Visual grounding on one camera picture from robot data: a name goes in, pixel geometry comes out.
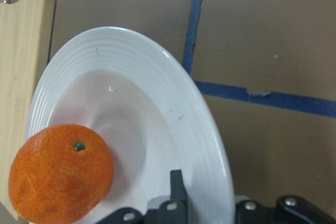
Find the bamboo cutting board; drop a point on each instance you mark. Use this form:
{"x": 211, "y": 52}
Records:
{"x": 25, "y": 40}

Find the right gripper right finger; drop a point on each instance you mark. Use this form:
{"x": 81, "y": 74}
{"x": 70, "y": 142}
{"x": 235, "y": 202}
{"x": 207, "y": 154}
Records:
{"x": 288, "y": 209}

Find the orange fruit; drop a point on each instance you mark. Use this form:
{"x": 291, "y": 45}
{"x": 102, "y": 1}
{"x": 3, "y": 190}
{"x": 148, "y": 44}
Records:
{"x": 60, "y": 174}

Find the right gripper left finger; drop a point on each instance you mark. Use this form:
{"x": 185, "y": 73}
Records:
{"x": 172, "y": 211}

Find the white ceramic plate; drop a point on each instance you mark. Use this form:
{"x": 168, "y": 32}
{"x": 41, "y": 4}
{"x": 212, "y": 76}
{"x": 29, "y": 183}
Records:
{"x": 134, "y": 93}

